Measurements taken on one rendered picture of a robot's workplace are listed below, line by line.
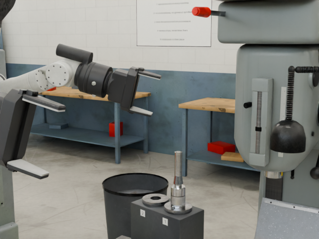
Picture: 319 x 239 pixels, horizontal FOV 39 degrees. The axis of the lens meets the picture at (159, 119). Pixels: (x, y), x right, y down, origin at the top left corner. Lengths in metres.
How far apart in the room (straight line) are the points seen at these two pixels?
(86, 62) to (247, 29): 0.43
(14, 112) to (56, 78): 0.54
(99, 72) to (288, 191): 0.81
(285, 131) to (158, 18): 5.52
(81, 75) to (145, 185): 2.33
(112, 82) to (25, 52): 7.04
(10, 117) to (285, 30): 0.64
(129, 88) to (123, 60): 5.55
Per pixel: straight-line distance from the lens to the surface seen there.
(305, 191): 1.64
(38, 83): 1.29
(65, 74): 1.21
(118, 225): 3.17
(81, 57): 1.23
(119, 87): 1.21
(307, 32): 1.05
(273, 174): 1.23
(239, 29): 1.10
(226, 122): 5.96
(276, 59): 1.11
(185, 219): 1.41
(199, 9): 1.00
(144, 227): 1.52
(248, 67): 1.13
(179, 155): 1.40
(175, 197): 1.43
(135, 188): 3.50
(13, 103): 0.70
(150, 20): 6.46
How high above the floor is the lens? 1.64
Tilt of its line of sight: 10 degrees down
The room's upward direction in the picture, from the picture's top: straight up
